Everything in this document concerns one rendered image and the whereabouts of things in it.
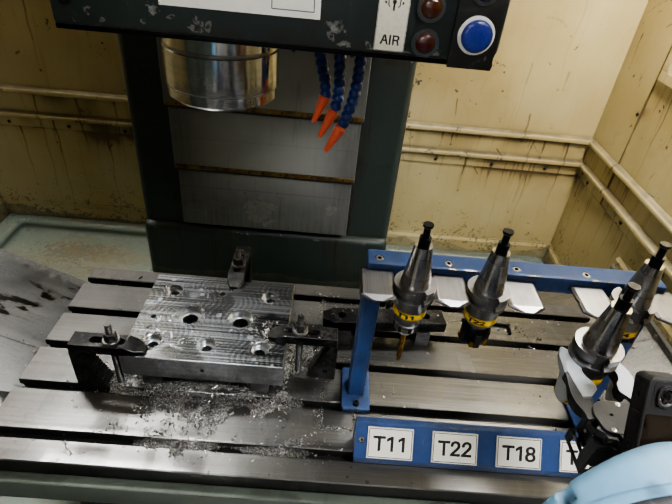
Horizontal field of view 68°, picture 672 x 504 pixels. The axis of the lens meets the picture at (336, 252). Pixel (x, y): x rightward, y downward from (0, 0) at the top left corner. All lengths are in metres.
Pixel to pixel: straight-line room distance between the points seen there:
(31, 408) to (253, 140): 0.73
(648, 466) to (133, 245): 1.80
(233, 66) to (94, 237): 1.42
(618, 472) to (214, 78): 0.60
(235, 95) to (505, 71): 1.11
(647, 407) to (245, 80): 0.61
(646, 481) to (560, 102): 1.53
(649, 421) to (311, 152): 0.92
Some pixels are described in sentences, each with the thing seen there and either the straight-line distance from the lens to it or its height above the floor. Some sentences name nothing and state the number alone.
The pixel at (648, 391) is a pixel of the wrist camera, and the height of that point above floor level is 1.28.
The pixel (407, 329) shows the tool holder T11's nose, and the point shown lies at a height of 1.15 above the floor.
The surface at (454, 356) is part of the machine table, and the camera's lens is 1.12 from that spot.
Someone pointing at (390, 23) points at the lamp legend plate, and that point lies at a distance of 0.54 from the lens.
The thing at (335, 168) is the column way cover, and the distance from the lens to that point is 1.30.
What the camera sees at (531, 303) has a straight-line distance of 0.80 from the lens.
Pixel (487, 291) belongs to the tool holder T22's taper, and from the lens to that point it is 0.76.
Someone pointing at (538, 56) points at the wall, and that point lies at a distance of 1.70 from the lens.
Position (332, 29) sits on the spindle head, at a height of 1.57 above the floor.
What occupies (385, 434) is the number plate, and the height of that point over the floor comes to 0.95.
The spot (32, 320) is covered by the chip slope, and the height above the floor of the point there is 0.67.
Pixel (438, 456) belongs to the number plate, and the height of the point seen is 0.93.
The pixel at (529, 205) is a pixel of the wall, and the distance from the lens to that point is 1.92.
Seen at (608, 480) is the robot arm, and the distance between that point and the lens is 0.31.
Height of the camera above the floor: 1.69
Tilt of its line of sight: 36 degrees down
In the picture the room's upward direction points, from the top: 6 degrees clockwise
